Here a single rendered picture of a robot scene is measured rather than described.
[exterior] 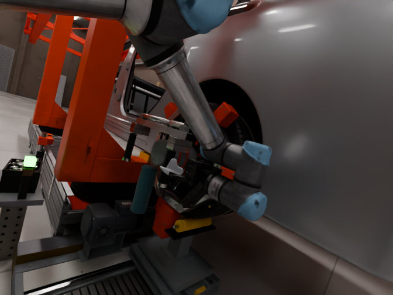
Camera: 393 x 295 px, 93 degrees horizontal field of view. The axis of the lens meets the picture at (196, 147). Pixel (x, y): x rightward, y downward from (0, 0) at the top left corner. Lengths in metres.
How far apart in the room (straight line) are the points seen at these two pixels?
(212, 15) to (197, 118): 0.26
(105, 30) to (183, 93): 0.89
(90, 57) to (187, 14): 0.99
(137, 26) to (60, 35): 2.93
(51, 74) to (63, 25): 0.62
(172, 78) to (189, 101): 0.06
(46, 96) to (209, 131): 2.77
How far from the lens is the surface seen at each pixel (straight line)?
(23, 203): 1.24
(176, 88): 0.44
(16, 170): 1.27
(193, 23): 0.28
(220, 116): 0.88
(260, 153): 0.48
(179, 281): 1.20
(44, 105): 3.13
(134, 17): 0.27
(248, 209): 0.49
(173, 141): 0.72
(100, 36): 1.26
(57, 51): 3.16
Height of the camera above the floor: 0.99
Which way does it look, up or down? 4 degrees down
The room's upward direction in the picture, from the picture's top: 17 degrees clockwise
